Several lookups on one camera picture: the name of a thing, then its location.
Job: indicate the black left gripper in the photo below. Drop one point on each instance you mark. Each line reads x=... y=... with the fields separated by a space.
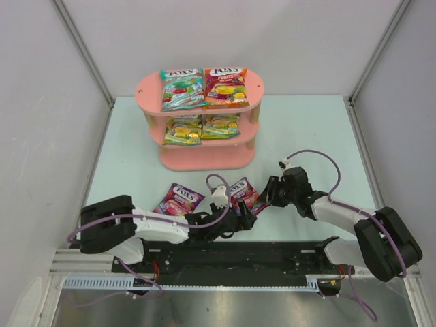
x=240 y=218

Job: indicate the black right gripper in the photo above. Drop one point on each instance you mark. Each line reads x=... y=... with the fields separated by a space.
x=274 y=191

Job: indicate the purple Fox's bag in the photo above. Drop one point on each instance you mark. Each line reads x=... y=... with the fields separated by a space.
x=242 y=190
x=179 y=200

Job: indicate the yellow-green Fox's candy bag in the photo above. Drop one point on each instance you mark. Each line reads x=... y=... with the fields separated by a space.
x=220 y=126

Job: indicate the green Fox's candy bag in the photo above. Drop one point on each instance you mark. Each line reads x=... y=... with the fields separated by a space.
x=183 y=130

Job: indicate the orange Fox's candy bag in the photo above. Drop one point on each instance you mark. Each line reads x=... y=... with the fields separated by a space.
x=225 y=87

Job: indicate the teal Fox's candy bag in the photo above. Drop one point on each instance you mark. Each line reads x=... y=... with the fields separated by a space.
x=182 y=89

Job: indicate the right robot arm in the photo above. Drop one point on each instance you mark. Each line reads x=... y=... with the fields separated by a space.
x=384 y=244

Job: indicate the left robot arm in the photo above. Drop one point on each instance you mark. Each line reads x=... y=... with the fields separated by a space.
x=117 y=227

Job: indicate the pink three-tier wooden shelf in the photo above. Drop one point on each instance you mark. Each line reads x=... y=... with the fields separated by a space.
x=202 y=139

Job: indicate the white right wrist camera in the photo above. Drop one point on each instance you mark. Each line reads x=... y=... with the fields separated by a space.
x=287 y=165

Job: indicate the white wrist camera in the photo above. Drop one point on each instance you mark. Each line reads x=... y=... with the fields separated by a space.
x=219 y=196
x=287 y=165

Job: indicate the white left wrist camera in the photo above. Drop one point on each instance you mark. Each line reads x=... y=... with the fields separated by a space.
x=219 y=196

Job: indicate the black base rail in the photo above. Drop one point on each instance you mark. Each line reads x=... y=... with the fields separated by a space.
x=238 y=264

